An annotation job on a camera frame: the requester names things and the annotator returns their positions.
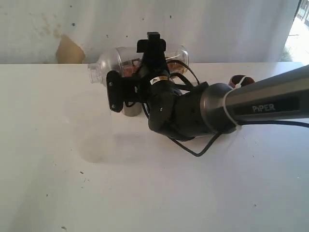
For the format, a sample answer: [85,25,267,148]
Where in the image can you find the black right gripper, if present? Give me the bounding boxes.
[125,32,174,102]

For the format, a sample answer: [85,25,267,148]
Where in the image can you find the brown food pieces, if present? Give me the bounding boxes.
[122,56,189,77]

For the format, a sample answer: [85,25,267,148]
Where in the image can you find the clear plastic shaker cup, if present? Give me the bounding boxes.
[120,44,190,78]

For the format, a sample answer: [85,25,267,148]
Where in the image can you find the clear plastic dome lid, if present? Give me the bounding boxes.
[87,47,126,86]

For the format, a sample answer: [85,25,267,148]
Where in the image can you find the stainless steel cup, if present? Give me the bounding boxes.
[122,102,142,117]

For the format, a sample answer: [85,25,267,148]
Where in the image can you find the brown wooden cup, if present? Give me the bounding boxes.
[228,74,255,88]

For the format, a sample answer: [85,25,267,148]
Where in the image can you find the translucent plastic pot container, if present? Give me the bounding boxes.
[63,92,114,163]

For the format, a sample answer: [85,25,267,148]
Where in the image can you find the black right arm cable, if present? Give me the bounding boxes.
[169,120,309,158]

